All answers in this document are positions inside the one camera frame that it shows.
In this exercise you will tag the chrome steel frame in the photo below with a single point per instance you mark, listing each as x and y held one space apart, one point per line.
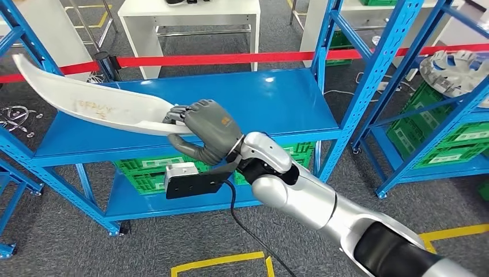
84 26

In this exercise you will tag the clear plastic bottle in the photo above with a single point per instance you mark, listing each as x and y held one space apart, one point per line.
376 40

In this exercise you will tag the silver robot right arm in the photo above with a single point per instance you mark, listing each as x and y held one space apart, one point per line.
305 198

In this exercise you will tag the black stanchion post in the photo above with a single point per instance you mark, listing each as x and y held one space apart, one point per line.
107 67

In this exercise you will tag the long white curved plastic part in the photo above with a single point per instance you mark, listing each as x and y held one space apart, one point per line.
95 107

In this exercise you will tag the black stool chrome base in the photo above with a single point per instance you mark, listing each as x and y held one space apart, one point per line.
13 116

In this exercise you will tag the black item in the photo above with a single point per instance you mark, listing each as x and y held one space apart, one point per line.
179 1

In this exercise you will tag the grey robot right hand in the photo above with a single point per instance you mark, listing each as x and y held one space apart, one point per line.
214 126

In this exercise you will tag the blue metal shelf rack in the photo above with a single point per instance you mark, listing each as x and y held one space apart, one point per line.
248 103
420 177
7 250

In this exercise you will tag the white power strip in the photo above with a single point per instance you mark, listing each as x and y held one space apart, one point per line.
383 86

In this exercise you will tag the small white item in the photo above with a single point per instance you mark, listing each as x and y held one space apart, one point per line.
95 78

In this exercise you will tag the silver wheel cover part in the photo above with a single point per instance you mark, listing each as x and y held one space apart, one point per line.
458 86

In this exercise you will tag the red barrier belt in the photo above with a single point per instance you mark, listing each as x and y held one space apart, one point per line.
229 59
76 69

